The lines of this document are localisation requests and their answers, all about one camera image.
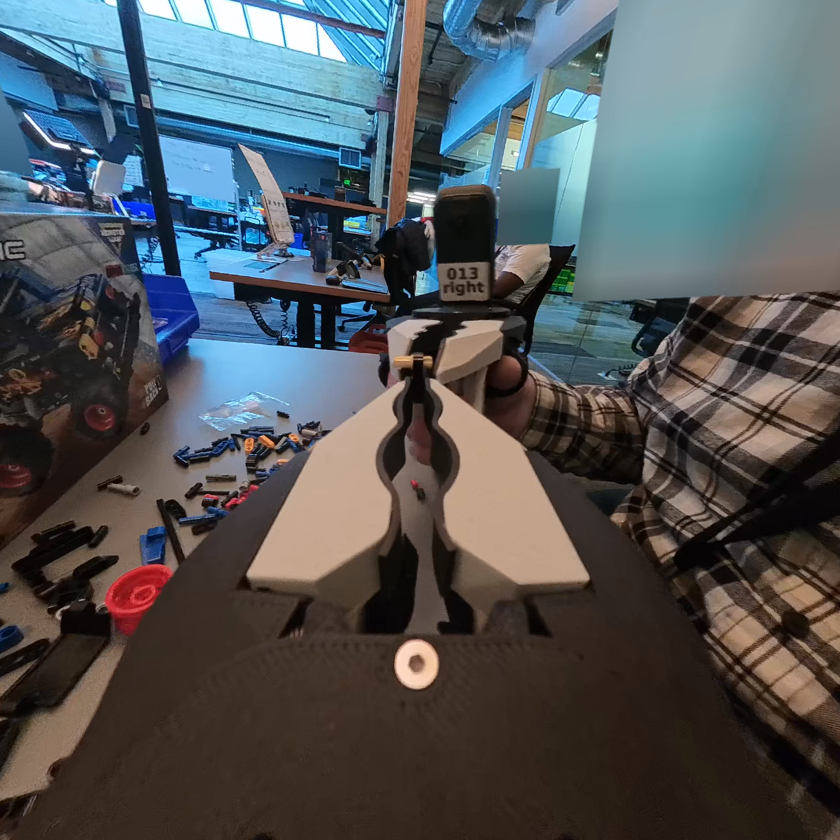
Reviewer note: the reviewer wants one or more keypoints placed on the pile of small connector pins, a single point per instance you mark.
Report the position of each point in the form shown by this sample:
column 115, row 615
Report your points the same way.
column 197, row 453

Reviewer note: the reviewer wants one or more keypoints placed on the empty clear plastic bag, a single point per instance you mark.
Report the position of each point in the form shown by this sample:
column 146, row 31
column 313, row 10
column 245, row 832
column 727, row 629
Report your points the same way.
column 243, row 410

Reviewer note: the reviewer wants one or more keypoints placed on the white whiteboard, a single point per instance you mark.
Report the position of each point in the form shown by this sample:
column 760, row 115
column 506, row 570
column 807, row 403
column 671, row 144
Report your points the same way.
column 197, row 167

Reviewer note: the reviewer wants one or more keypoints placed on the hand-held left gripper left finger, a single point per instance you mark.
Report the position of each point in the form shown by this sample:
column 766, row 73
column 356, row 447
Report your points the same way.
column 321, row 525

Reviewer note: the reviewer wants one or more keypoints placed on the grey desk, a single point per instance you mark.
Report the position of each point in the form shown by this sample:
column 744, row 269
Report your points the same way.
column 262, row 367

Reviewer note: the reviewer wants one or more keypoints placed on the tall cardboard sign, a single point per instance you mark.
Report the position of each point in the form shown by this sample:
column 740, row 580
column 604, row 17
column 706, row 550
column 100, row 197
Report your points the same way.
column 269, row 190

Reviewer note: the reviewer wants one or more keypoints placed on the pile of black beams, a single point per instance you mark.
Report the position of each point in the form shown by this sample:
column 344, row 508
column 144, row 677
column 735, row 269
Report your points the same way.
column 52, row 544

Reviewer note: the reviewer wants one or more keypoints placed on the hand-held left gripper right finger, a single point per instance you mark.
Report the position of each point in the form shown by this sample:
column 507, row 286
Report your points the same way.
column 518, row 525

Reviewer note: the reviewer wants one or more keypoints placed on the dark drink tumbler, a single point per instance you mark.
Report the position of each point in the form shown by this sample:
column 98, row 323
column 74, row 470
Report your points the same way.
column 320, row 249

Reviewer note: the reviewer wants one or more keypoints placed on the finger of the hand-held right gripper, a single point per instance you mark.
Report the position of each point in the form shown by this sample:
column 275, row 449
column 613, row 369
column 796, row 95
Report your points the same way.
column 472, row 348
column 401, row 348

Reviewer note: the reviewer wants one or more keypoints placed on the long black axle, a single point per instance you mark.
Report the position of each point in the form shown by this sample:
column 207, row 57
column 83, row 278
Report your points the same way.
column 170, row 531

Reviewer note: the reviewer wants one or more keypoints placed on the person's plaid shirt torso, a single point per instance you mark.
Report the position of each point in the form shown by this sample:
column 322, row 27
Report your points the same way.
column 754, row 394

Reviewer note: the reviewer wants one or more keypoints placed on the black pin connector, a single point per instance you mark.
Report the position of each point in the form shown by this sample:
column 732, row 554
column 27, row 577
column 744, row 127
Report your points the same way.
column 417, row 394

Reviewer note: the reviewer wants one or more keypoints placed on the silver air duct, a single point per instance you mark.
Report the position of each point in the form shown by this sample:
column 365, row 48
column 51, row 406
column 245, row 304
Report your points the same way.
column 485, row 33

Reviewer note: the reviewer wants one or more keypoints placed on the person's right hand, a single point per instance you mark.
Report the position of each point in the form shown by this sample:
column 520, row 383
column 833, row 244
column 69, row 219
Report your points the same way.
column 512, row 407

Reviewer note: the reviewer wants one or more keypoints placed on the wooden support post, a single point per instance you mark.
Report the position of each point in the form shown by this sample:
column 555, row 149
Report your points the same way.
column 407, row 98

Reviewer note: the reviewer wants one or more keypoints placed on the black backpack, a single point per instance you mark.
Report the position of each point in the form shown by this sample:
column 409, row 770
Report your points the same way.
column 403, row 253

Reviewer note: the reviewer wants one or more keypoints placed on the wooden edged table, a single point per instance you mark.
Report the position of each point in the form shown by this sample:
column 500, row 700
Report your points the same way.
column 295, row 275

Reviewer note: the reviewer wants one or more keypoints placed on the black office chair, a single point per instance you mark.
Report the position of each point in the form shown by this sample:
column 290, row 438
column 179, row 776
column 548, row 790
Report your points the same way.
column 548, row 289

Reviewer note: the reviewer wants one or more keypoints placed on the grey pin with black connector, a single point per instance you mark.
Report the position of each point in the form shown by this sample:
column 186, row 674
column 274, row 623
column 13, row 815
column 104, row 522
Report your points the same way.
column 124, row 489

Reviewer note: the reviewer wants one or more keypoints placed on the person's right forearm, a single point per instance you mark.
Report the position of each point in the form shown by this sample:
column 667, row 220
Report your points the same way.
column 590, row 426

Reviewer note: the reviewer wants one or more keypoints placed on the toy truck set box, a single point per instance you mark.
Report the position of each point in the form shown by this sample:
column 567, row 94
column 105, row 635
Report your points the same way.
column 138, row 367

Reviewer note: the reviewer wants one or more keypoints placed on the blue storage bin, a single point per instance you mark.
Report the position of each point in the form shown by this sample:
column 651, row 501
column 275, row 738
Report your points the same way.
column 170, row 315

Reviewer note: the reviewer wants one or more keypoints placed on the large red wheel rim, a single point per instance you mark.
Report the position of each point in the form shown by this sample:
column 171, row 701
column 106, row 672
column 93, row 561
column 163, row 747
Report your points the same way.
column 134, row 597

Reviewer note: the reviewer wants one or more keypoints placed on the blue fairing panel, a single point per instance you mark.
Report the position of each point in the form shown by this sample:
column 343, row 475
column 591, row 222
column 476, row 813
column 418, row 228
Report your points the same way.
column 152, row 544

